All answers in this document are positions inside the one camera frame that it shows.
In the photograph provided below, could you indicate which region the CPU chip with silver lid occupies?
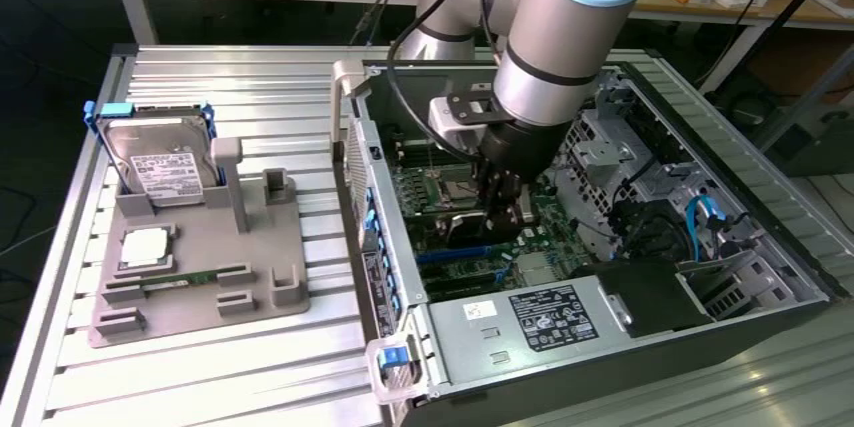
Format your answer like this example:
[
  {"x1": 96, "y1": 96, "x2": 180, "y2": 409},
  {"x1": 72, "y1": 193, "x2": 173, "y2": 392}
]
[{"x1": 119, "y1": 229, "x2": 173, "y2": 268}]

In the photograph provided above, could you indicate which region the blue expansion slot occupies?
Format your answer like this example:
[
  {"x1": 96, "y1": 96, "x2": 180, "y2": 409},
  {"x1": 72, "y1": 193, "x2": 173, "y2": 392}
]
[{"x1": 416, "y1": 245, "x2": 496, "y2": 265}]

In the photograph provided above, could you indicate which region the CPU socket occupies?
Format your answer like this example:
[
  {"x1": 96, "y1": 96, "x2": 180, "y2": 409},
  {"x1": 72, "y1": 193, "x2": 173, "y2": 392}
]
[{"x1": 432, "y1": 171, "x2": 483, "y2": 204}]

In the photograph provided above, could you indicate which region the Nvidia Quadro graphics card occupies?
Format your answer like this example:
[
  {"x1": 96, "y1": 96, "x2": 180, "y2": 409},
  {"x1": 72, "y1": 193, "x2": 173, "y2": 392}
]
[{"x1": 407, "y1": 210, "x2": 528, "y2": 251}]

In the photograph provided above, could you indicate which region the green RAM stick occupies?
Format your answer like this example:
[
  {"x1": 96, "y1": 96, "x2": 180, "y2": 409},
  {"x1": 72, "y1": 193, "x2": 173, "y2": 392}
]
[{"x1": 136, "y1": 270, "x2": 221, "y2": 289}]

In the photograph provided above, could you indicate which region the silver hard disk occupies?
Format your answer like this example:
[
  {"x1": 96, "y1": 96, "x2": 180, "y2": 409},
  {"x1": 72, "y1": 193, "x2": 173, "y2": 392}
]
[{"x1": 105, "y1": 119, "x2": 205, "y2": 208}]

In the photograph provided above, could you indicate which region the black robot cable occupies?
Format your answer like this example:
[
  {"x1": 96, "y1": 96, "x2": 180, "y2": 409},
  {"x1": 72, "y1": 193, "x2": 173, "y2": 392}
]
[{"x1": 388, "y1": 0, "x2": 492, "y2": 163}]

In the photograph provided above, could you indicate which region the black slanted pole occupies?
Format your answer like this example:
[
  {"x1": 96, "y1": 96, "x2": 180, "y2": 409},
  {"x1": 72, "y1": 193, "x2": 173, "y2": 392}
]
[{"x1": 695, "y1": 0, "x2": 850, "y2": 93}]

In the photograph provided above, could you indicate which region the open black PC case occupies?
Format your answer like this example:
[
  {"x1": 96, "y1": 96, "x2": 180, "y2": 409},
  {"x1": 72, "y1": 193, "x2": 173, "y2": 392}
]
[{"x1": 329, "y1": 59, "x2": 835, "y2": 423}]

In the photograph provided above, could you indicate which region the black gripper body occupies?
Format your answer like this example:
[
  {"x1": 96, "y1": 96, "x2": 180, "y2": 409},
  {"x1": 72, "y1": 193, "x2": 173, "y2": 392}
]
[{"x1": 476, "y1": 119, "x2": 570, "y2": 183}]

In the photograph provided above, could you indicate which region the grey power supply unit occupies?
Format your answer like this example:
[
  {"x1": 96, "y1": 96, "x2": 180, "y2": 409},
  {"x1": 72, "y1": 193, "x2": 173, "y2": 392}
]
[{"x1": 426, "y1": 280, "x2": 634, "y2": 384}]

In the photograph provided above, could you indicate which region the wooden desk with clutter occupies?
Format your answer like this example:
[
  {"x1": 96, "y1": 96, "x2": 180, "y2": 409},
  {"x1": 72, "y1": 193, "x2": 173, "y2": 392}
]
[{"x1": 626, "y1": 0, "x2": 854, "y2": 93}]

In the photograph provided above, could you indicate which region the blue case latch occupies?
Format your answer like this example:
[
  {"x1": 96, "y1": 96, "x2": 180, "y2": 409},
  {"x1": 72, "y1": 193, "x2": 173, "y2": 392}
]
[{"x1": 376, "y1": 346, "x2": 410, "y2": 369}]

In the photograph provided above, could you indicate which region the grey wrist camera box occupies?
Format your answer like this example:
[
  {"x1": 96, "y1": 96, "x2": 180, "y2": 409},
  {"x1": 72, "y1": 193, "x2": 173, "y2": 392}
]
[{"x1": 428, "y1": 89, "x2": 516, "y2": 149}]

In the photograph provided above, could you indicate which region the silver disk bay cage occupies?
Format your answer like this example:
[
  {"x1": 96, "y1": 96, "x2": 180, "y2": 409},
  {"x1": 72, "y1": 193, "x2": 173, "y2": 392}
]
[{"x1": 566, "y1": 106, "x2": 663, "y2": 184}]

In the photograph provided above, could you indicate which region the green motherboard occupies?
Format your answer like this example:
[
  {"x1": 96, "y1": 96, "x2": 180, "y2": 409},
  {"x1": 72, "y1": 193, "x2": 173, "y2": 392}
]
[{"x1": 390, "y1": 136, "x2": 606, "y2": 301}]

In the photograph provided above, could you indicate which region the grey printed parts rack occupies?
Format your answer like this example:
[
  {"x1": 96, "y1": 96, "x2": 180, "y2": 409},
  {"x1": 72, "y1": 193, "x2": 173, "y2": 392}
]
[{"x1": 85, "y1": 136, "x2": 315, "y2": 349}]

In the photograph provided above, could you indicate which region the blue disk caddy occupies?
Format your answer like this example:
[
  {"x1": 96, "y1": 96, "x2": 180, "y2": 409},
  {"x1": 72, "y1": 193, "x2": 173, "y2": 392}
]
[{"x1": 83, "y1": 100, "x2": 221, "y2": 198}]

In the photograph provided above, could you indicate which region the silver chipset heatsink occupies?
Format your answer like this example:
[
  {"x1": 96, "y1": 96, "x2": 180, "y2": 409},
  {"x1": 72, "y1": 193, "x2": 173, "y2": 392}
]
[{"x1": 516, "y1": 252, "x2": 560, "y2": 282}]

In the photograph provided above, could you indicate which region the blue disk wire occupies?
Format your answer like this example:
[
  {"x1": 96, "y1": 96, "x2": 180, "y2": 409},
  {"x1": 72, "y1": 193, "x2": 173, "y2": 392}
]
[{"x1": 683, "y1": 193, "x2": 734, "y2": 264}]

